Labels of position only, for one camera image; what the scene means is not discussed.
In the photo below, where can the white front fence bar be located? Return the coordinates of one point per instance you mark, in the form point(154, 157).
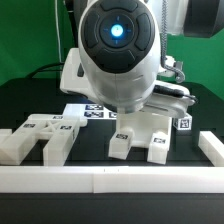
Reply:
point(111, 179)

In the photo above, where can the white right fence bar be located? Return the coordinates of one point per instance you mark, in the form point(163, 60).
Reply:
point(212, 147)

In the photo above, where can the white tagged cube right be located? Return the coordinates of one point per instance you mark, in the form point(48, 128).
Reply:
point(183, 124)

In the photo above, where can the white fiducial marker sheet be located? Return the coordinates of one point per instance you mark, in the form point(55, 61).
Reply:
point(91, 111)

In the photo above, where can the white chair seat part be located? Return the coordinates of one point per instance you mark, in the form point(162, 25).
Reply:
point(144, 129)

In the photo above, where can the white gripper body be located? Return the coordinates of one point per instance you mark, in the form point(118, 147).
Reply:
point(127, 92)

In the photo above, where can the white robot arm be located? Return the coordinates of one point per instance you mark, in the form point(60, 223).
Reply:
point(121, 62)

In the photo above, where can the white fence bar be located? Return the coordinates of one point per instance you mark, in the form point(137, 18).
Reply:
point(212, 147)
point(111, 179)

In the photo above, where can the white left fence block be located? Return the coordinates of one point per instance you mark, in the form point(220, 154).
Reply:
point(4, 134)

